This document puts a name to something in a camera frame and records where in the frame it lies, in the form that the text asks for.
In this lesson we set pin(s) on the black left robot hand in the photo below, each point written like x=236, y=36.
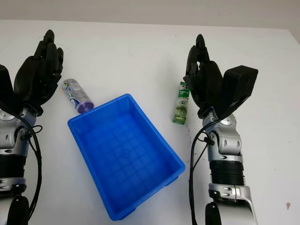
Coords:
x=35, y=77

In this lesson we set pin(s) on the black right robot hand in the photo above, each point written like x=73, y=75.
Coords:
x=208, y=79

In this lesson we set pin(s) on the green toothpaste box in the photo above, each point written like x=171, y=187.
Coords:
x=181, y=103

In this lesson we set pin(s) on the purple capped printed bottle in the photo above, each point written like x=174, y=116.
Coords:
x=76, y=95

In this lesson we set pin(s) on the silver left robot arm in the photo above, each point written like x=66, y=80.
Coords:
x=11, y=145

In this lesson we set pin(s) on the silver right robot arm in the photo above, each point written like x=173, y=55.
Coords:
x=227, y=145

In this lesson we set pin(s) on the blue plastic tray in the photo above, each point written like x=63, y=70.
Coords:
x=126, y=154

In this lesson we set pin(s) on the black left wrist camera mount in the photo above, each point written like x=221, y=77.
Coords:
x=5, y=86

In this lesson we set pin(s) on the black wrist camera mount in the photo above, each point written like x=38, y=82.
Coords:
x=5, y=86
x=239, y=86

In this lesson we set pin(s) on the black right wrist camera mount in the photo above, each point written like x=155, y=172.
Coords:
x=239, y=86

